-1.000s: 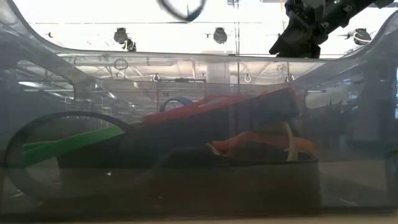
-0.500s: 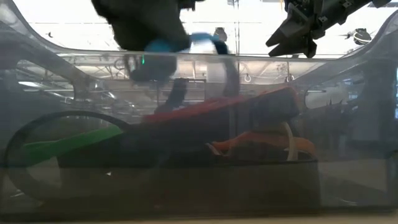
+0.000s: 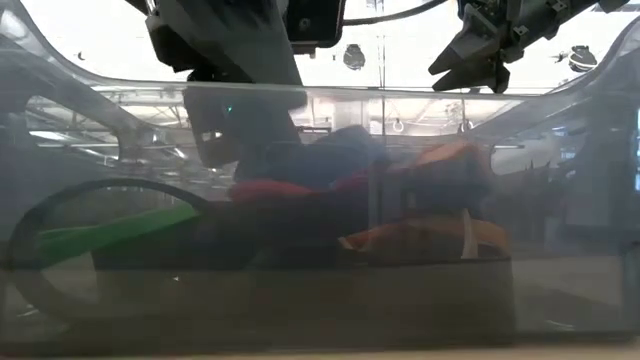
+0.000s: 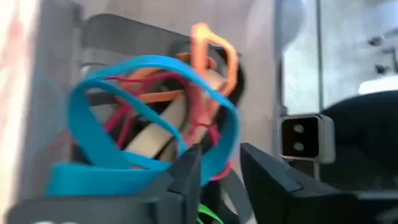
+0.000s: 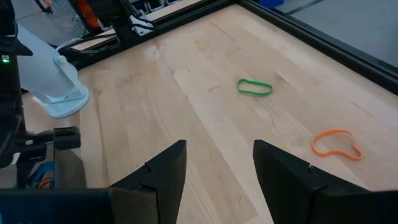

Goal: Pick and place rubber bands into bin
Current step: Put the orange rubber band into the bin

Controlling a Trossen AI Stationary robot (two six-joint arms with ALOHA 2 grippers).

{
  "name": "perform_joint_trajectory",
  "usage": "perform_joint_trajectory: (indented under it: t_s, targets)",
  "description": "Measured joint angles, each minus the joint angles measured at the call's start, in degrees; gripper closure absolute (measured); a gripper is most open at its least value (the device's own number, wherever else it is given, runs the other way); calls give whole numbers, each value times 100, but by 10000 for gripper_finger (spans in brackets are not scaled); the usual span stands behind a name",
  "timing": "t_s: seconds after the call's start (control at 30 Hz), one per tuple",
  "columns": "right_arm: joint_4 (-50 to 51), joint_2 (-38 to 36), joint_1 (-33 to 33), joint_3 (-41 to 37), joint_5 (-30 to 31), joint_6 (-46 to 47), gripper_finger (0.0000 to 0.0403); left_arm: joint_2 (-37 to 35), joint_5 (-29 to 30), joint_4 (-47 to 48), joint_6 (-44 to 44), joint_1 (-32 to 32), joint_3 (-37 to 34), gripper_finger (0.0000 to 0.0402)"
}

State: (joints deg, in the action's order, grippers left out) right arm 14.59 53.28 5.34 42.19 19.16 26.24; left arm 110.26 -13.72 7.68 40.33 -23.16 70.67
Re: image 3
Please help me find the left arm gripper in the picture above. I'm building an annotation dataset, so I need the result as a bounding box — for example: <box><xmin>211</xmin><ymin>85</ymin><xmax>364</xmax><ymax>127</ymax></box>
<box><xmin>127</xmin><ymin>0</ymin><xmax>346</xmax><ymax>182</ymax></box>

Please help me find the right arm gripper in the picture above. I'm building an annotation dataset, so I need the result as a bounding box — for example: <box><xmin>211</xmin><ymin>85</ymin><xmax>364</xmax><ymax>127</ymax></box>
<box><xmin>428</xmin><ymin>0</ymin><xmax>597</xmax><ymax>94</ymax></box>

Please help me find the pale orange rubber band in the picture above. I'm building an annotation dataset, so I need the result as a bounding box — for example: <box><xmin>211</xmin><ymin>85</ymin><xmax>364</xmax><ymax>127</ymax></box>
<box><xmin>412</xmin><ymin>141</ymin><xmax>494</xmax><ymax>174</ymax></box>

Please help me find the large blue rubber band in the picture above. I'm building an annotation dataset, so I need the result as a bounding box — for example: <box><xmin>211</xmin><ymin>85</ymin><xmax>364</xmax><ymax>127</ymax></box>
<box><xmin>267</xmin><ymin>124</ymin><xmax>389</xmax><ymax>189</ymax></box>

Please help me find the green looped rubber band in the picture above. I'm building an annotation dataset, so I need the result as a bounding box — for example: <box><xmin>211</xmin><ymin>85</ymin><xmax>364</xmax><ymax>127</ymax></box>
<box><xmin>35</xmin><ymin>202</ymin><xmax>202</xmax><ymax>269</ymax></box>

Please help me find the large tan rubber band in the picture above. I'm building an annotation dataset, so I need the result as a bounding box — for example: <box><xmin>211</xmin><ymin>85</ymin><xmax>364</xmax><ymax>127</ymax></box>
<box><xmin>458</xmin><ymin>208</ymin><xmax>481</xmax><ymax>261</ymax></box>

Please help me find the translucent grey plastic bin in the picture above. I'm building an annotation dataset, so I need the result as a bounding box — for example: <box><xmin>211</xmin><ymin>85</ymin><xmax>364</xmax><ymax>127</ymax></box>
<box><xmin>0</xmin><ymin>0</ymin><xmax>640</xmax><ymax>352</ymax></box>

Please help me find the black hanging cable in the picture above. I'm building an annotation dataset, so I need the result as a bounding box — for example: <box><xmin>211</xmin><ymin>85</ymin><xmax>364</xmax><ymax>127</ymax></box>
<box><xmin>378</xmin><ymin>34</ymin><xmax>387</xmax><ymax>134</ymax></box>

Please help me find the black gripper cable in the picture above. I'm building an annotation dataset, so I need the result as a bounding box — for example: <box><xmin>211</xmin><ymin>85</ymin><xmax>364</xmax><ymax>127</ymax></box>
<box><xmin>342</xmin><ymin>0</ymin><xmax>451</xmax><ymax>27</ymax></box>

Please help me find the black hanging cable reel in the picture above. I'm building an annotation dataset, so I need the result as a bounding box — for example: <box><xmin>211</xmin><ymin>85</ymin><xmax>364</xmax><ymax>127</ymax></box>
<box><xmin>552</xmin><ymin>44</ymin><xmax>600</xmax><ymax>75</ymax></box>
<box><xmin>343</xmin><ymin>43</ymin><xmax>367</xmax><ymax>72</ymax></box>

